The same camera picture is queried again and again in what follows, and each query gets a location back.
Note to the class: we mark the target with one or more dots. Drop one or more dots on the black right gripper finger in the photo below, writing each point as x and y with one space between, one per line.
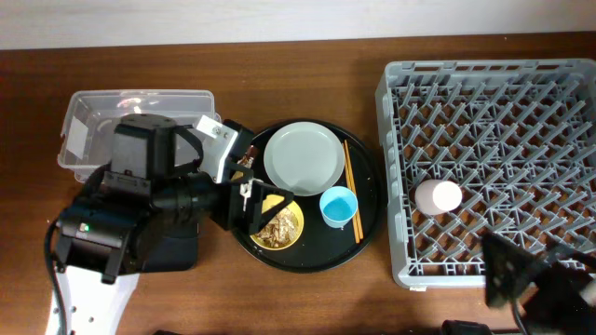
562 255
509 270

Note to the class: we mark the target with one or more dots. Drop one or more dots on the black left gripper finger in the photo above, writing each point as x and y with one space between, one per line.
267 209
263 190

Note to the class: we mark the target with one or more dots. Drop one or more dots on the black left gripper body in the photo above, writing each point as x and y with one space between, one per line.
235 205

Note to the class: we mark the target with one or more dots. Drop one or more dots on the grey round plate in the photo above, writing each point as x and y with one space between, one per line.
305 158

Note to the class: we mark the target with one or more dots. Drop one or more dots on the light blue plastic cup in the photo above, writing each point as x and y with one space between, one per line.
334 208

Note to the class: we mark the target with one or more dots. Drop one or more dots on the wooden chopstick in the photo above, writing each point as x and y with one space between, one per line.
355 186
351 199

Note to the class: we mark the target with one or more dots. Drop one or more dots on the pink plastic cup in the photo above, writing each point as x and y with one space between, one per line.
435 197

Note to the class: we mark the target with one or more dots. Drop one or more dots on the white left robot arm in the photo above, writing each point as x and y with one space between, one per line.
99 246

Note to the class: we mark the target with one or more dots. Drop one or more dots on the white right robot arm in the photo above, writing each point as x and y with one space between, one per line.
545 297

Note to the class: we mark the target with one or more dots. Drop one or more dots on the grey plastic dishwasher rack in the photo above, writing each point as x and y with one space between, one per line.
517 136

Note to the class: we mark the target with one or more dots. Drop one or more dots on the yellow bowl with food scraps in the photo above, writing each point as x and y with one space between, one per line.
283 230

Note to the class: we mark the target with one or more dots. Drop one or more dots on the gold brown snack wrapper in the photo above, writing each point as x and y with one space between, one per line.
248 158

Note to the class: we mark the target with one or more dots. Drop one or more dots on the round black serving tray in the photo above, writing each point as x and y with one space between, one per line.
321 247

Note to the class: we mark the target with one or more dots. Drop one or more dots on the black rectangular tray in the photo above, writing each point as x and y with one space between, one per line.
176 251

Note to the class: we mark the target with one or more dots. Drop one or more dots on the black object at bottom edge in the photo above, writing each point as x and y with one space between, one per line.
457 327

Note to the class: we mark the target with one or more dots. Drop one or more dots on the clear plastic bin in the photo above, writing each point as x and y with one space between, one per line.
92 115

